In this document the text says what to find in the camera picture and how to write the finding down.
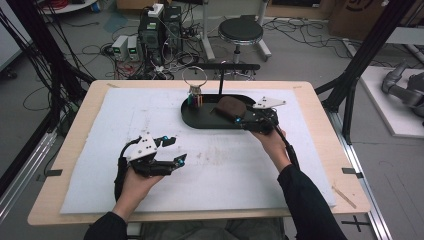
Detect white platform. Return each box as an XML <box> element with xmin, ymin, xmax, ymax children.
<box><xmin>359</xmin><ymin>65</ymin><xmax>424</xmax><ymax>140</ymax></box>

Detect black tape strip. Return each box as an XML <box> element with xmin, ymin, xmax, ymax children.
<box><xmin>341</xmin><ymin>167</ymin><xmax>365</xmax><ymax>180</ymax></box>
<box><xmin>35</xmin><ymin>168</ymin><xmax>64</xmax><ymax>183</ymax></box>

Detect tangle of floor cables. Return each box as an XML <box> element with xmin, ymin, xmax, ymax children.
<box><xmin>76</xmin><ymin>0</ymin><xmax>354</xmax><ymax>81</ymax></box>

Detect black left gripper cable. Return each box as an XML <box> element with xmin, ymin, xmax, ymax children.
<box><xmin>113</xmin><ymin>135</ymin><xmax>143</xmax><ymax>202</ymax></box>

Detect aluminium rail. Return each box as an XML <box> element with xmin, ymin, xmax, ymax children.
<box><xmin>324</xmin><ymin>109</ymin><xmax>395</xmax><ymax>240</ymax></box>
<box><xmin>0</xmin><ymin>129</ymin><xmax>58</xmax><ymax>222</ymax></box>

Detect wooden table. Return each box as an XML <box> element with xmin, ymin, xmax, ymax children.
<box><xmin>27</xmin><ymin>79</ymin><xmax>372</xmax><ymax>227</ymax></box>

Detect round black stool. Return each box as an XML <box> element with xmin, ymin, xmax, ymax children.
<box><xmin>217</xmin><ymin>17</ymin><xmax>265</xmax><ymax>65</ymax></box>

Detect white desk frame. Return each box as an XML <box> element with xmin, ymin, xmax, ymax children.
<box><xmin>199</xmin><ymin>0</ymin><xmax>273</xmax><ymax>62</ymax></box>

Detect black computer tower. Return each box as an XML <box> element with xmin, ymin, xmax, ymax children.
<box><xmin>137</xmin><ymin>5</ymin><xmax>183</xmax><ymax>65</ymax></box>

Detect person's right hand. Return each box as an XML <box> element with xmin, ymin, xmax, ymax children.
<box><xmin>251</xmin><ymin>128</ymin><xmax>293</xmax><ymax>173</ymax></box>

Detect white power strip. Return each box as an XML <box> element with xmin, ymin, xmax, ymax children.
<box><xmin>147</xmin><ymin>3</ymin><xmax>165</xmax><ymax>19</ymax></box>

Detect white power supply box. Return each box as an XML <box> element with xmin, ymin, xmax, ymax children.
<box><xmin>111</xmin><ymin>34</ymin><xmax>130</xmax><ymax>63</ymax></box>
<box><xmin>126</xmin><ymin>35</ymin><xmax>141</xmax><ymax>62</ymax></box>

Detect bundle of black cables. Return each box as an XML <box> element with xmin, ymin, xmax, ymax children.
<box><xmin>0</xmin><ymin>0</ymin><xmax>96</xmax><ymax>114</ymax></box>

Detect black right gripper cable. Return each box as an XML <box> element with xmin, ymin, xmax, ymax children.
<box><xmin>264</xmin><ymin>114</ymin><xmax>301</xmax><ymax>170</ymax></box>

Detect cardboard box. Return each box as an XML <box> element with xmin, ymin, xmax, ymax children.
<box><xmin>327</xmin><ymin>0</ymin><xmax>388</xmax><ymax>42</ymax></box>

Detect white foam mat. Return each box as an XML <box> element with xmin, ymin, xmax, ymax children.
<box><xmin>59</xmin><ymin>87</ymin><xmax>337</xmax><ymax>214</ymax></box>

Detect person's left hand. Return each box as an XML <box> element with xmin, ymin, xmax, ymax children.
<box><xmin>118</xmin><ymin>168</ymin><xmax>164</xmax><ymax>208</ymax></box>

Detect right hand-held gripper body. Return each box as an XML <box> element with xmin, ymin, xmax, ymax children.
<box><xmin>241</xmin><ymin>96</ymin><xmax>287</xmax><ymax>135</ymax></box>

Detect black oval tray with stand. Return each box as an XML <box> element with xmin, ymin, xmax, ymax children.
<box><xmin>180</xmin><ymin>63</ymin><xmax>261</xmax><ymax>130</ymax></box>

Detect person's legs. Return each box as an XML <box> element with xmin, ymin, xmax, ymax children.
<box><xmin>139</xmin><ymin>217</ymin><xmax>285</xmax><ymax>240</ymax></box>

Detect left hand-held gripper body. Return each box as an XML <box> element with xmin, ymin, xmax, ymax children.
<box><xmin>125</xmin><ymin>132</ymin><xmax>174</xmax><ymax>178</ymax></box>

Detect brown bread roll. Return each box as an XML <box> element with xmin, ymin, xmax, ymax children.
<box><xmin>214</xmin><ymin>95</ymin><xmax>249</xmax><ymax>122</ymax></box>

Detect black tape cross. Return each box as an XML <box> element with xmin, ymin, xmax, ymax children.
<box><xmin>340</xmin><ymin>214</ymin><xmax>371</xmax><ymax>234</ymax></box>

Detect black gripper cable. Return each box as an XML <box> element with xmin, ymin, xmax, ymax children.
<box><xmin>113</xmin><ymin>135</ymin><xmax>143</xmax><ymax>202</ymax></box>
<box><xmin>264</xmin><ymin>114</ymin><xmax>301</xmax><ymax>170</ymax></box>

